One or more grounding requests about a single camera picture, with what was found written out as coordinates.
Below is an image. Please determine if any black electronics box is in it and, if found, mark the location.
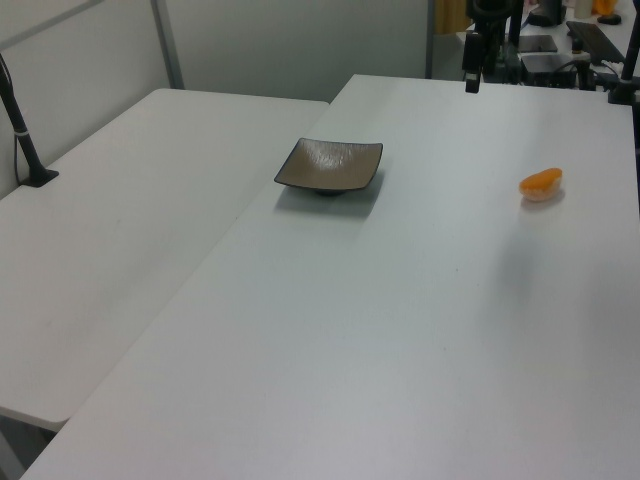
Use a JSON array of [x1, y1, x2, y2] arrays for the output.
[[519, 53, 577, 88]]

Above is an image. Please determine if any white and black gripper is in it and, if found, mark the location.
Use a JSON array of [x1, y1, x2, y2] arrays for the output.
[[462, 31, 485, 95]]

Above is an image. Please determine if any square brown ceramic plate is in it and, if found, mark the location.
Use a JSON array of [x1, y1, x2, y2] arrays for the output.
[[273, 137, 385, 198]]

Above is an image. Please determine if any black keyboard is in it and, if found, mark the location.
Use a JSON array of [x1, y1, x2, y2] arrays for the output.
[[565, 20, 627, 60]]

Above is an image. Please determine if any yellow wooden panel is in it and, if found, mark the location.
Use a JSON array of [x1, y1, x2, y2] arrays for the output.
[[434, 0, 472, 37]]

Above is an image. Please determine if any grey partition end post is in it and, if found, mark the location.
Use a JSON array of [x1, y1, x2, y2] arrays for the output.
[[423, 0, 438, 80]]

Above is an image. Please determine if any black camera stand white tie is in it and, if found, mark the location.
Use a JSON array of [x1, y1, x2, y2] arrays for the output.
[[0, 51, 61, 189]]

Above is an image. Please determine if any grey partition corner post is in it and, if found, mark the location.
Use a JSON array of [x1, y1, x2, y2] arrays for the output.
[[148, 0, 185, 92]]

